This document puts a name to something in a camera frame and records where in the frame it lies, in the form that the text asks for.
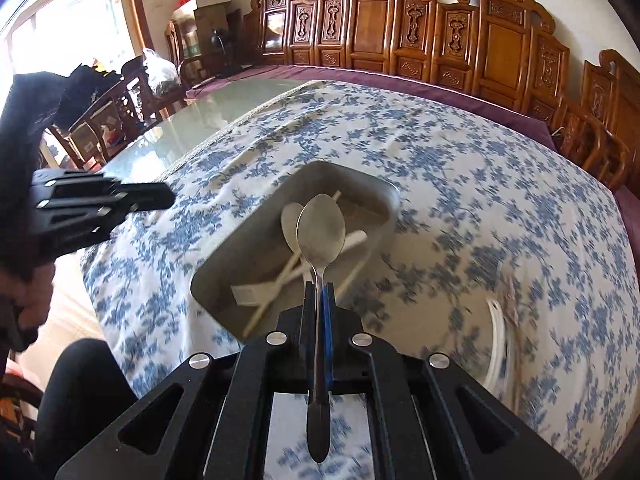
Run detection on grey metal tray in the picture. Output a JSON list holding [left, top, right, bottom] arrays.
[[190, 160, 401, 347]]

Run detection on blue floral tablecloth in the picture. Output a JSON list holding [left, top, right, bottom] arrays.
[[80, 80, 638, 480]]

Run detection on metal spoon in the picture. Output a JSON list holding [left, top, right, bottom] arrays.
[[296, 193, 347, 464], [242, 190, 343, 338]]

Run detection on black clothes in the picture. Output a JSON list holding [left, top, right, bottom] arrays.
[[67, 62, 127, 117]]

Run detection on white plastic spoon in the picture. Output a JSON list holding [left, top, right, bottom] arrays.
[[486, 297, 512, 403], [257, 203, 307, 313], [231, 230, 369, 307]]

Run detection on person's leg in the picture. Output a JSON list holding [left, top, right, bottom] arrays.
[[34, 338, 145, 467]]

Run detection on grey plastic bag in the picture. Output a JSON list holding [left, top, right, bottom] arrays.
[[141, 47, 182, 99]]

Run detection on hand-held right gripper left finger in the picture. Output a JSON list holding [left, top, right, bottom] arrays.
[[55, 282, 320, 480]]

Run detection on person's left hand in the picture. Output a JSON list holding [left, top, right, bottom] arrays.
[[0, 260, 57, 343]]

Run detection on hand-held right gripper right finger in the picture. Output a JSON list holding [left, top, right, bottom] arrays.
[[322, 282, 583, 480]]

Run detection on black desk lamp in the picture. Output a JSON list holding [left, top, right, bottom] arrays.
[[209, 27, 242, 77]]

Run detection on carved wooden sofa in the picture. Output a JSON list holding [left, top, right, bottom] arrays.
[[185, 0, 632, 192]]

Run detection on wooden dining chair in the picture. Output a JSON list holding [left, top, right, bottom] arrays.
[[44, 57, 168, 172]]

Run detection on wooden door frame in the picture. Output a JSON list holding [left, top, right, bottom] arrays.
[[0, 0, 152, 88]]

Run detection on large cardboard box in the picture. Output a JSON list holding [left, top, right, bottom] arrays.
[[192, 5, 242, 61]]

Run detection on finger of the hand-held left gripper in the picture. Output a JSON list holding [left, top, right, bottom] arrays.
[[31, 170, 176, 210], [35, 205, 142, 248]]

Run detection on white flat box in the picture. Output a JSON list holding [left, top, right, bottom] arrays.
[[172, 0, 234, 12]]

